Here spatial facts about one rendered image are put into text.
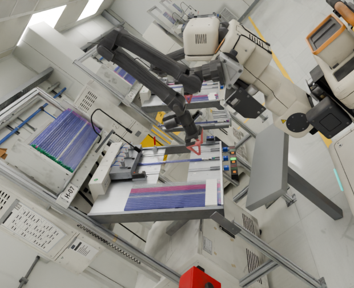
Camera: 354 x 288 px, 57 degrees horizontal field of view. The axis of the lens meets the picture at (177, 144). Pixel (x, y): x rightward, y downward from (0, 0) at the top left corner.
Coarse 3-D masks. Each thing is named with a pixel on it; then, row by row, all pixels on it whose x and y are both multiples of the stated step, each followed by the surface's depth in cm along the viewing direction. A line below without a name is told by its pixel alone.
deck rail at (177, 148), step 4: (184, 144) 225; (200, 144) 222; (204, 144) 222; (208, 144) 221; (212, 144) 221; (216, 144) 221; (144, 148) 229; (148, 148) 228; (160, 148) 226; (164, 148) 226; (168, 148) 226; (172, 148) 226; (176, 148) 225; (180, 148) 225; (184, 148) 225; (168, 152) 227; (172, 152) 227; (176, 152) 227; (180, 152) 226; (184, 152) 226; (188, 152) 226
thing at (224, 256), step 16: (224, 208) 229; (240, 208) 244; (160, 224) 249; (192, 224) 203; (208, 224) 202; (240, 224) 228; (256, 224) 244; (160, 240) 229; (176, 240) 208; (192, 240) 190; (208, 240) 190; (224, 240) 201; (240, 240) 213; (160, 256) 213; (176, 256) 194; (192, 256) 178; (208, 256) 180; (224, 256) 190; (240, 256) 201; (256, 256) 213; (176, 272) 185; (208, 272) 183; (224, 272) 181; (240, 272) 189
